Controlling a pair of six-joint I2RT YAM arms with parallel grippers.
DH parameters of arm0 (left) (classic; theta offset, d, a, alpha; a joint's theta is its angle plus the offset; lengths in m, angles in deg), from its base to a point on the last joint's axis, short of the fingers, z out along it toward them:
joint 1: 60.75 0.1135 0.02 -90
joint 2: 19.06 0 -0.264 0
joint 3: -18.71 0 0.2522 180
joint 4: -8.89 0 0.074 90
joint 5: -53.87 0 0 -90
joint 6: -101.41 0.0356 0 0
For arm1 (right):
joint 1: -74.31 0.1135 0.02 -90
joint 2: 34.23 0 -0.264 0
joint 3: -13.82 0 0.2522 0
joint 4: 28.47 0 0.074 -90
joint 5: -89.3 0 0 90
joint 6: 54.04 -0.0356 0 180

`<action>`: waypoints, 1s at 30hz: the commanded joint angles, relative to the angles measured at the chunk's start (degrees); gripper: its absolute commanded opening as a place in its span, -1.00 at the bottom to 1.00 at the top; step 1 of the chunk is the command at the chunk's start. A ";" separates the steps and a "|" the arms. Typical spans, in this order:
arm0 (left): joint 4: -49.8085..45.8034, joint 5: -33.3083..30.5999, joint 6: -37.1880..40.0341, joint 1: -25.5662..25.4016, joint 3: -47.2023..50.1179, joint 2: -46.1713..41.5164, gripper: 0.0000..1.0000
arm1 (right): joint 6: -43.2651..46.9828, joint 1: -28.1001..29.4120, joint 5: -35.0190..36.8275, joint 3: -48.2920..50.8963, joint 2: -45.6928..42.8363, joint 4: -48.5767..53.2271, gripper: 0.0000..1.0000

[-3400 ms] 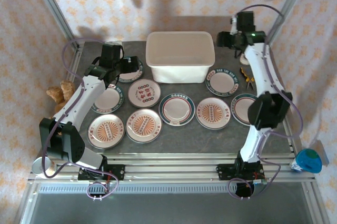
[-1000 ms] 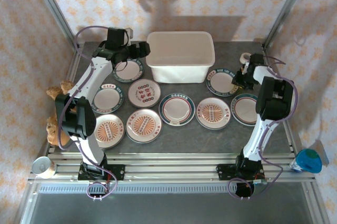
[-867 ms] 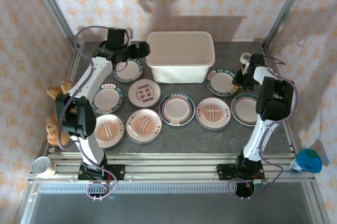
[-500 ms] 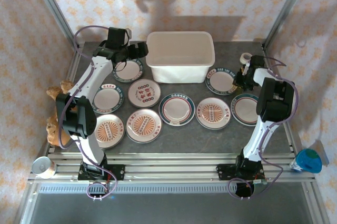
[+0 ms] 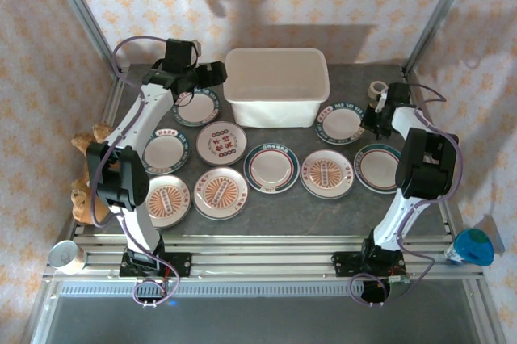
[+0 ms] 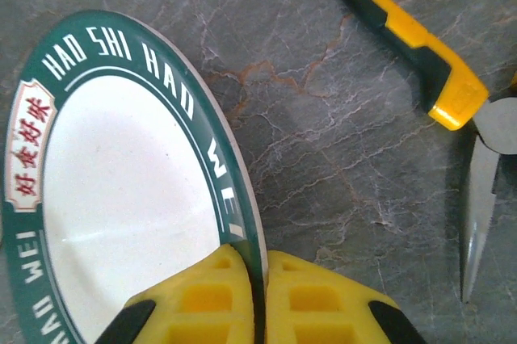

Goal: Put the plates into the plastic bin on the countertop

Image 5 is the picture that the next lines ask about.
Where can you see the green rim lettered plate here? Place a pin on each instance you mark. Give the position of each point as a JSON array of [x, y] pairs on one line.
[[202, 110], [340, 124], [167, 154]]

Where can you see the red characters white plate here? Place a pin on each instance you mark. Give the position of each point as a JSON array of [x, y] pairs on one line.
[[221, 143]]

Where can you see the white plastic bin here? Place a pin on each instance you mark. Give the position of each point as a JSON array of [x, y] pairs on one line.
[[278, 77]]

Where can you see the orange sunburst plate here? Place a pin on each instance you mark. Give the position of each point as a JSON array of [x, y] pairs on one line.
[[327, 173], [167, 202], [220, 193]]

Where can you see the green red ringed plate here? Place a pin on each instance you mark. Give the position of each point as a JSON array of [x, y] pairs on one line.
[[271, 168], [377, 168]]

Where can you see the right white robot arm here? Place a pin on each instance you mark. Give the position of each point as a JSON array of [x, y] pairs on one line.
[[424, 166]]

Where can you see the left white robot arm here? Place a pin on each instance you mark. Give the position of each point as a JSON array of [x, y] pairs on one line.
[[133, 126]]

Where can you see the tape roll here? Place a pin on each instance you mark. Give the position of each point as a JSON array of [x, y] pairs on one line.
[[375, 86]]

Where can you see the blue lidded cup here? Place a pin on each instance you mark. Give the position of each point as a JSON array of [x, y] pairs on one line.
[[470, 247]]

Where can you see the brown teddy bear toys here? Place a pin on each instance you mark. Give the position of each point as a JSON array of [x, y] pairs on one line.
[[82, 202]]

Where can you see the perforated metal strip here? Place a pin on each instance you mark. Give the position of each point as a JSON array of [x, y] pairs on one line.
[[258, 289]]

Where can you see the tin can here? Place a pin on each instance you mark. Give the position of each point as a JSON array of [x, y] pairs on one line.
[[64, 257]]

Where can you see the aluminium frame post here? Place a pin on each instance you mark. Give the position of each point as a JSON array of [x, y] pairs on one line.
[[81, 13], [440, 13]]

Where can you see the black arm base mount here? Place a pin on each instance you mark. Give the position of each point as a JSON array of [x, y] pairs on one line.
[[177, 263], [347, 263]]

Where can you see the aluminium rail base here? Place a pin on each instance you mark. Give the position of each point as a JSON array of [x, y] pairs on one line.
[[258, 255]]

